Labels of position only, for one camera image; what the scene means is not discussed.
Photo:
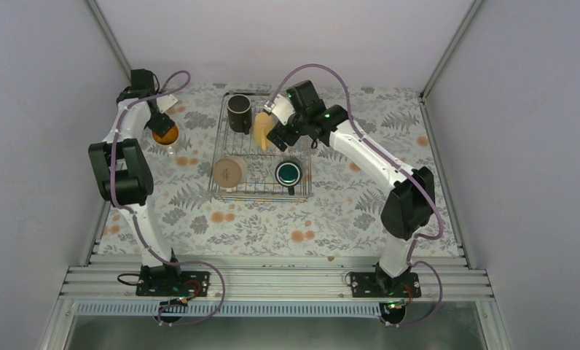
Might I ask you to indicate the aluminium frame post right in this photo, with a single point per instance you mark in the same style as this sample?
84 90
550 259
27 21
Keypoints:
451 48

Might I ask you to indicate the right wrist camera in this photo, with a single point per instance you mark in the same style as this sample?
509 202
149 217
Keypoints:
281 108

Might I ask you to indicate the white floral mug orange inside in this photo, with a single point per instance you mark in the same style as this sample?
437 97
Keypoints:
169 138

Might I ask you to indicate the dark teal mug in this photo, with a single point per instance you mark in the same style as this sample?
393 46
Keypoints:
288 174

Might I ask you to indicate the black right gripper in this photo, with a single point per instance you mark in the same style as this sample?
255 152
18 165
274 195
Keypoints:
277 130

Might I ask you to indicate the aluminium frame post left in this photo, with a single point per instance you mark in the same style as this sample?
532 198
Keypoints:
108 34

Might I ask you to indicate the floral patterned table mat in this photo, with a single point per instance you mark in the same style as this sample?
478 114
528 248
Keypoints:
341 219

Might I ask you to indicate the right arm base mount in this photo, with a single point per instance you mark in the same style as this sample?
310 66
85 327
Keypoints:
399 291

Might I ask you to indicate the beige cup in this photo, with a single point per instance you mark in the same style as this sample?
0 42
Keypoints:
229 172

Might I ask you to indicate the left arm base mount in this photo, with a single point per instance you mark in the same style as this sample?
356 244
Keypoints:
167 281

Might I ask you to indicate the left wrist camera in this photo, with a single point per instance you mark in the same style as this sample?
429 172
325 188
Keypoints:
164 103

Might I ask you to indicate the white slotted cable duct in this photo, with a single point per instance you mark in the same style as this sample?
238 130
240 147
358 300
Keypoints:
229 309

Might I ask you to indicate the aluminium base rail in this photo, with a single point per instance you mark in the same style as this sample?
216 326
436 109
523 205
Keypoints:
294 278

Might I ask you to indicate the aluminium frame post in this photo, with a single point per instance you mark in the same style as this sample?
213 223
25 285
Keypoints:
108 34
451 48

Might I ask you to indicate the black mug with white text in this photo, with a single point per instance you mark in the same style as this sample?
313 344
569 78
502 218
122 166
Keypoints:
239 113

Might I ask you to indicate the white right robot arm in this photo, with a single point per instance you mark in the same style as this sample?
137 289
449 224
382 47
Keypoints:
410 191

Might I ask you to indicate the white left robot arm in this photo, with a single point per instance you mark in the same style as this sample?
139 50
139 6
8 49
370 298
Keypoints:
122 173

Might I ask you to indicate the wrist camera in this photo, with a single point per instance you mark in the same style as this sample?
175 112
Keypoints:
281 108
164 103

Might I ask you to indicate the yellow mug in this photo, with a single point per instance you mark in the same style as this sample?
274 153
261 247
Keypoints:
262 125

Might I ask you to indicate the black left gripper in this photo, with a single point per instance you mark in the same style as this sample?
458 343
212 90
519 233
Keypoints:
156 125

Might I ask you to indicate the metal wire dish rack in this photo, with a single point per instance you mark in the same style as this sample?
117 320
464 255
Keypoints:
259 184

